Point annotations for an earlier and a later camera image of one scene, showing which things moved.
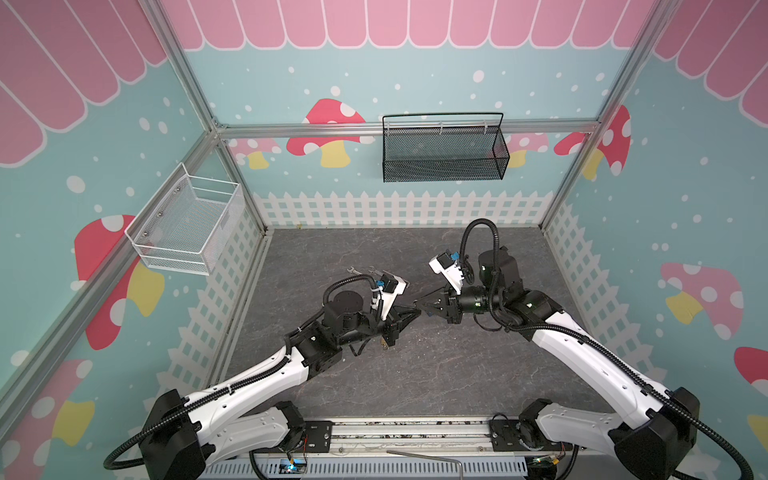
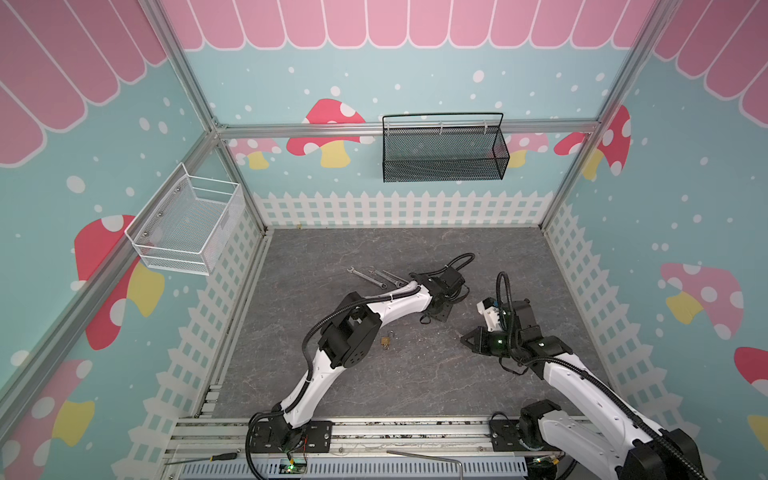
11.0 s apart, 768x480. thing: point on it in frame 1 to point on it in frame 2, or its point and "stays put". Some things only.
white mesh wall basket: [186, 224] stays put
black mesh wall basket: [447, 153] stays put
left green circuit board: [292, 466] stays put
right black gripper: [452, 305] to [480, 339]
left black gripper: [396, 320] to [443, 316]
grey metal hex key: [428, 457] stays put
